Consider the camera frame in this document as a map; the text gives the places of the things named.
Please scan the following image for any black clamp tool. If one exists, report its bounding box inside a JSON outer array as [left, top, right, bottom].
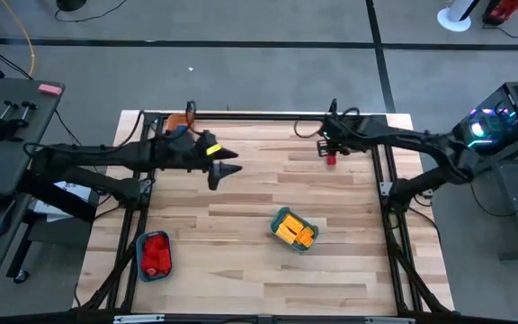
[[0, 99, 40, 144]]

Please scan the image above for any teal blue plastic bin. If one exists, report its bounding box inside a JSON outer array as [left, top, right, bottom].
[[135, 229, 174, 284]]

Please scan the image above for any yellow cable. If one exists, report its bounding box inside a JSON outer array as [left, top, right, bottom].
[[0, 0, 37, 80]]

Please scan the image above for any white paper sheet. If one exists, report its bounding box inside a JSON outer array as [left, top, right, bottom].
[[31, 179, 94, 224]]

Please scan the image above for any teal green plastic bin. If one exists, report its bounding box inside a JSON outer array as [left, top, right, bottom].
[[270, 206, 320, 253]]

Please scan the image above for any black round stand base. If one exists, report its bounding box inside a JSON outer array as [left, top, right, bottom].
[[55, 0, 88, 13]]

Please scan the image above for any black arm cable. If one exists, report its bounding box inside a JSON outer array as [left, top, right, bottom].
[[22, 99, 198, 152], [292, 105, 362, 140]]

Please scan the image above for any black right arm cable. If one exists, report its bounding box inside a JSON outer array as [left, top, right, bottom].
[[292, 105, 362, 140]]

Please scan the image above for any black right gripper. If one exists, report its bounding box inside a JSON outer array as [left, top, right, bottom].
[[316, 114, 354, 158]]

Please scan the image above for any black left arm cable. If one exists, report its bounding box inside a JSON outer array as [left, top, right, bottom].
[[22, 99, 198, 152]]

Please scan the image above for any black floor cable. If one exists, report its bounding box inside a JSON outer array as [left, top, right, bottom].
[[481, 22, 518, 41], [54, 0, 129, 23]]

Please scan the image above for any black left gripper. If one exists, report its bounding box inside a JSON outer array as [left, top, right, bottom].
[[168, 130, 244, 191]]

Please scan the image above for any white fan base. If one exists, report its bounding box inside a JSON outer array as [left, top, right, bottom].
[[436, 0, 480, 33]]

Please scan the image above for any dark grey side desk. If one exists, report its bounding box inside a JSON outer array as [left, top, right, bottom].
[[0, 76, 67, 308]]

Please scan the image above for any red and black device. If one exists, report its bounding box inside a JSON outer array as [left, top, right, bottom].
[[482, 0, 518, 27]]

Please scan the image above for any black lit computer tower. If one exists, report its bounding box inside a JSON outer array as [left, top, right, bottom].
[[451, 80, 518, 157]]

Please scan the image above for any orange plastic bin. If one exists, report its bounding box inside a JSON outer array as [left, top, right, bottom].
[[165, 112, 193, 135]]

